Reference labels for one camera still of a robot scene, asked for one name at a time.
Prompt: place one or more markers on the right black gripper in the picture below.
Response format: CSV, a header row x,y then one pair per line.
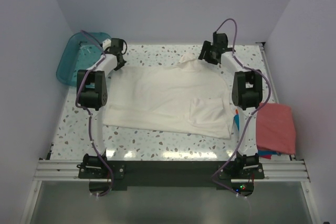
x,y
207,54

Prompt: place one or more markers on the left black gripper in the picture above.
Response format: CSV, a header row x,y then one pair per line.
x,y
119,61

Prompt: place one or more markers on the white t shirt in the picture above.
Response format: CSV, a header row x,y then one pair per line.
x,y
188,97

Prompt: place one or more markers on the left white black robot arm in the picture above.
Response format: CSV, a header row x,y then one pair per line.
x,y
92,95

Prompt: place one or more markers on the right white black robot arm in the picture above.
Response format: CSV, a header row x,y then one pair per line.
x,y
247,95

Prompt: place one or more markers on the teal plastic bin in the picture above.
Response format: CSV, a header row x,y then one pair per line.
x,y
79,54

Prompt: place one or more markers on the pink folded t shirt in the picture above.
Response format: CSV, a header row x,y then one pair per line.
x,y
275,129

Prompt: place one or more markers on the blue folded t shirt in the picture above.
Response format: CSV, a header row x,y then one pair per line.
x,y
262,153

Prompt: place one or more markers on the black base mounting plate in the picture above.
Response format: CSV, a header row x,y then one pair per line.
x,y
128,174

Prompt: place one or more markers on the aluminium extrusion rail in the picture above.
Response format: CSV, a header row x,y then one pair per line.
x,y
274,171

